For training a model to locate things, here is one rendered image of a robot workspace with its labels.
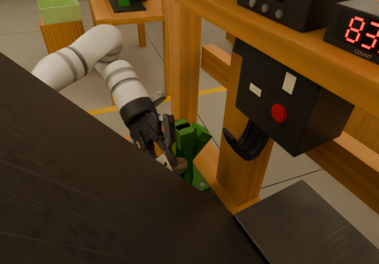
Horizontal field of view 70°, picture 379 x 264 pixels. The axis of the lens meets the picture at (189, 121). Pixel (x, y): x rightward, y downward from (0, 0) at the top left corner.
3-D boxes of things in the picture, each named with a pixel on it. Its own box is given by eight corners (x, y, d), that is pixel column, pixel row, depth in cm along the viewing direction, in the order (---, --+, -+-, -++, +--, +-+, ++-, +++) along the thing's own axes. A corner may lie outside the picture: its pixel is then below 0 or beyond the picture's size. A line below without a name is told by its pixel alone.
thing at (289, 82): (291, 159, 46) (320, 82, 36) (232, 107, 57) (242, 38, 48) (340, 137, 51) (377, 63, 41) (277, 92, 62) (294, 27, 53)
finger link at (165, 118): (162, 113, 55) (162, 143, 55) (170, 113, 54) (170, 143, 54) (169, 114, 57) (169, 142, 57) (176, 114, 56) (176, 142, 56)
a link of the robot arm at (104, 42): (132, 35, 62) (84, 60, 53) (123, 60, 69) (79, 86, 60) (110, 14, 62) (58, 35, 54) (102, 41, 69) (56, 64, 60)
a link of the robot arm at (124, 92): (168, 97, 65) (157, 77, 66) (138, 92, 55) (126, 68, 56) (142, 118, 68) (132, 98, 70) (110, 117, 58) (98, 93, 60)
